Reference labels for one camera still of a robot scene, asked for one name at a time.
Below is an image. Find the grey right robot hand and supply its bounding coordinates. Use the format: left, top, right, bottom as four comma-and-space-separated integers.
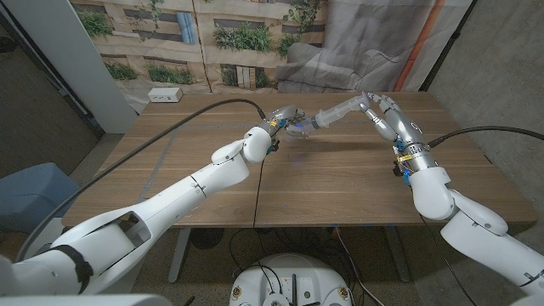
360, 91, 439, 175

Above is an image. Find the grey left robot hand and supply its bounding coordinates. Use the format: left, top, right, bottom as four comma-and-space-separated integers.
261, 105, 309, 139

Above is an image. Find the clear plastic syringe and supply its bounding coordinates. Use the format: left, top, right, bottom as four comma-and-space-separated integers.
292, 93, 371, 139

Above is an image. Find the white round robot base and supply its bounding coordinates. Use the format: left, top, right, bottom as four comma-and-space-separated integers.
229, 253, 354, 306

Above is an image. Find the black backdrop stand pole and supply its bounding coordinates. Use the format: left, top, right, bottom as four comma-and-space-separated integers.
418, 0, 479, 93

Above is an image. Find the printed fabric backdrop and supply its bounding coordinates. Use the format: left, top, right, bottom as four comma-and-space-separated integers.
70, 0, 475, 107

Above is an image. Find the white power strip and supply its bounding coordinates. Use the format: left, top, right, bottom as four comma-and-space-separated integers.
147, 87, 184, 104

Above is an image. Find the grey table leg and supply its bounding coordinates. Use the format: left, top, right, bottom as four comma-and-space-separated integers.
384, 224, 412, 284
167, 227, 192, 285

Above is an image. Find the black round floor disc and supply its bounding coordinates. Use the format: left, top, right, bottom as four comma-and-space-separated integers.
190, 228, 225, 251

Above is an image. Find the white partition panel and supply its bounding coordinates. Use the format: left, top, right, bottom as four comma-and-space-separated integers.
2, 0, 139, 135

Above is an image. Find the blue upholstered seat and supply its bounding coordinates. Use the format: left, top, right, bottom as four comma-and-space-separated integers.
0, 161, 82, 235

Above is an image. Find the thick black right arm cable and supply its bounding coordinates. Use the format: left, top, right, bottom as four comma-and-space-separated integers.
427, 125, 544, 148

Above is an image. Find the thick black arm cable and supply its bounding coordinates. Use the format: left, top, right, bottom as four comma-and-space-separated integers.
14, 98, 268, 263
427, 125, 544, 148

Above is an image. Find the thin black left wrist cable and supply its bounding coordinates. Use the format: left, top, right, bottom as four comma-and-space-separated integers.
252, 157, 265, 230

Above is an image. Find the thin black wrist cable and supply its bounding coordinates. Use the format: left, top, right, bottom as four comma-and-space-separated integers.
418, 212, 468, 306
252, 157, 265, 230

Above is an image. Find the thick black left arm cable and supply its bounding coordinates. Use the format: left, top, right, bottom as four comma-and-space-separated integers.
14, 98, 268, 263

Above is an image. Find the grey floor cable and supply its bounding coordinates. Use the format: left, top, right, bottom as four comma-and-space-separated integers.
335, 227, 386, 306

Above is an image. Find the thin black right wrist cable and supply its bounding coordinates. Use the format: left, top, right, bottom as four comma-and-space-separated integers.
418, 212, 468, 306

